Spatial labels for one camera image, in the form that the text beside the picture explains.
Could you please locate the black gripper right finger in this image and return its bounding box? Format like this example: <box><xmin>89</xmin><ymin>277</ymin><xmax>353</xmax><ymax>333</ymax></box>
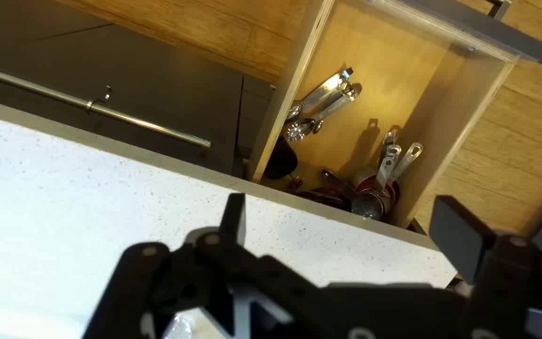
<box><xmin>430</xmin><ymin>194</ymin><xmax>542</xmax><ymax>339</ymax></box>

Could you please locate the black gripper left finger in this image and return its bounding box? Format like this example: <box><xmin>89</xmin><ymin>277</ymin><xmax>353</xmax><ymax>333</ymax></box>
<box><xmin>82</xmin><ymin>192</ymin><xmax>324</xmax><ymax>339</ymax></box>

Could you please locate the black round utensil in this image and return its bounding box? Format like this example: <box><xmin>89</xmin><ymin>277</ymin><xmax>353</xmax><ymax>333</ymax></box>
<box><xmin>262</xmin><ymin>135</ymin><xmax>300</xmax><ymax>183</ymax></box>

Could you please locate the red measuring cup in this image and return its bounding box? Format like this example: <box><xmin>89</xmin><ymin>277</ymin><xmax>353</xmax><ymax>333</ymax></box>
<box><xmin>302</xmin><ymin>167</ymin><xmax>405</xmax><ymax>213</ymax></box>

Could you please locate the dark base cabinet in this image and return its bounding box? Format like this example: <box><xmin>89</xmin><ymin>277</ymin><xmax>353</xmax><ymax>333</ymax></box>
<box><xmin>0</xmin><ymin>24</ymin><xmax>279</xmax><ymax>181</ymax></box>

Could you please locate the wooden drawer with dark front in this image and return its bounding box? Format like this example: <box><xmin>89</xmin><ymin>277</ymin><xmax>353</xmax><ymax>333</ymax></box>
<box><xmin>249</xmin><ymin>0</ymin><xmax>542</xmax><ymax>231</ymax></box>

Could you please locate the chrome ice cream scoop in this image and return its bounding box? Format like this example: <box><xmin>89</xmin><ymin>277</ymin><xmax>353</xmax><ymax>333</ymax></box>
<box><xmin>283</xmin><ymin>64</ymin><xmax>364</xmax><ymax>147</ymax></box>

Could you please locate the silver cabinet bar handle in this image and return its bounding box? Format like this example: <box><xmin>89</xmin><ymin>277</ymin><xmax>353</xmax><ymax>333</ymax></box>
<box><xmin>0</xmin><ymin>60</ymin><xmax>213</xmax><ymax>150</ymax></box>

